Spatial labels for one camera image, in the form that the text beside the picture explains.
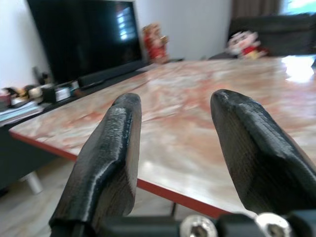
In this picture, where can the white cabinet leg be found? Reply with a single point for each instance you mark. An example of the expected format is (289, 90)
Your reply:
(33, 182)

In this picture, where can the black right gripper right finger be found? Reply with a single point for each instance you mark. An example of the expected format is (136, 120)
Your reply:
(256, 148)

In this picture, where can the black flat screen television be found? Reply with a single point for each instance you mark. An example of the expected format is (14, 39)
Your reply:
(85, 37)

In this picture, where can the brown curtain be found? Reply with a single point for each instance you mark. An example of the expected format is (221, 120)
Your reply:
(256, 8)

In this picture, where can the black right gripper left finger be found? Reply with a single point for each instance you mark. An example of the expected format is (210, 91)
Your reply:
(106, 153)

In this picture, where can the marble top coffee table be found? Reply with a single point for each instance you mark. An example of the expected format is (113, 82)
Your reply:
(197, 116)

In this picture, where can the plush doll with red shirt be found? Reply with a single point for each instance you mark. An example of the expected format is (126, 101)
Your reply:
(244, 45)

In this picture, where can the black soundbar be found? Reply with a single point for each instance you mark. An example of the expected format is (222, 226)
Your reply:
(111, 73)

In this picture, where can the dark grey sofa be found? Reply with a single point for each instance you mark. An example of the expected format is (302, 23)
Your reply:
(271, 34)

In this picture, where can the black box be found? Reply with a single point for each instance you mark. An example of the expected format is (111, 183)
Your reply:
(49, 93)

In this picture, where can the red gold figurine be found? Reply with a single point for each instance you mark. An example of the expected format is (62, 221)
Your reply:
(156, 42)

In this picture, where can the stack of papers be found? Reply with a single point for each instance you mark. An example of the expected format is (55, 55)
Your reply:
(18, 111)

